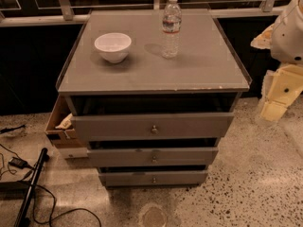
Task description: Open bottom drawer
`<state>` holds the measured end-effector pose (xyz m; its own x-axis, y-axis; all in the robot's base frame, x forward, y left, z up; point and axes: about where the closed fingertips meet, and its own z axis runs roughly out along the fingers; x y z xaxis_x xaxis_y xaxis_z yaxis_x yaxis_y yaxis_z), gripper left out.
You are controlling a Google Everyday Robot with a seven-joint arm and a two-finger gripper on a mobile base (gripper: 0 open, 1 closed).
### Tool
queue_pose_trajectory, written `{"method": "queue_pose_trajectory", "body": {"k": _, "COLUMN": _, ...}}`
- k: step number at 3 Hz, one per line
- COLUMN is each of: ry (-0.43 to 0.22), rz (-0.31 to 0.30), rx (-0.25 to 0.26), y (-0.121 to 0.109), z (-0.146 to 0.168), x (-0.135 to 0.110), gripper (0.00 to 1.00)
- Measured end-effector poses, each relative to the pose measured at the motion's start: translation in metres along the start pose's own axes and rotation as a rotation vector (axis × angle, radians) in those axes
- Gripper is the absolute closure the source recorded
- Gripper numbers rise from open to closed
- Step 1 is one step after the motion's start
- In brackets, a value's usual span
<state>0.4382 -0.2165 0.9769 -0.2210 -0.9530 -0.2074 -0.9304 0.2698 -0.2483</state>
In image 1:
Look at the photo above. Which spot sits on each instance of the grey drawer cabinet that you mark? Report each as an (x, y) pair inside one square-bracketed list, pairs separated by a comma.
[(206, 76)]

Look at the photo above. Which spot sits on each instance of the grey drawer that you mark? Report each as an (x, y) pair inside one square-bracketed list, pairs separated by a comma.
[(151, 126), (152, 156), (153, 178)]

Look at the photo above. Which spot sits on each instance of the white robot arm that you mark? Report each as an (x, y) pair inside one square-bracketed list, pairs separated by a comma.
[(284, 39)]

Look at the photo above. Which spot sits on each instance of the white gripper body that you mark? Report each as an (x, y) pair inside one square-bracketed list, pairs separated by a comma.
[(289, 37)]

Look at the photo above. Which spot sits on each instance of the white ceramic bowl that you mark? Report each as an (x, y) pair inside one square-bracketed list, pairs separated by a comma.
[(113, 47)]

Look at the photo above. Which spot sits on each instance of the black pole stand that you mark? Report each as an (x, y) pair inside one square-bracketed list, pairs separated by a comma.
[(22, 220)]

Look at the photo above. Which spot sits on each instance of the grey bottom drawer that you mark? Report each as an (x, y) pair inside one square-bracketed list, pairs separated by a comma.
[(153, 178)]

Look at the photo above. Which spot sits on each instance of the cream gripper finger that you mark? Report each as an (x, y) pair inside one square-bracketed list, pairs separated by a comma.
[(272, 111), (264, 39)]

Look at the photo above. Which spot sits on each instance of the black power adapter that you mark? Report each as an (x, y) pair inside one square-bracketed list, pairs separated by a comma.
[(16, 162)]

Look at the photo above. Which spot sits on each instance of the open cardboard box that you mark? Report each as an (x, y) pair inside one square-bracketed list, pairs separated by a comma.
[(64, 139)]

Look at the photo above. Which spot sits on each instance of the grey middle drawer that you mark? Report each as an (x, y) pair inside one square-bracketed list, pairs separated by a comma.
[(152, 156)]

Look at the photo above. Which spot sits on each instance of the grey top drawer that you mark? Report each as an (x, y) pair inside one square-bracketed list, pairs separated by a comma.
[(151, 126)]

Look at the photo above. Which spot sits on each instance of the clear plastic water bottle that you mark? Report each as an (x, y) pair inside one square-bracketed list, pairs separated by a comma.
[(171, 25)]

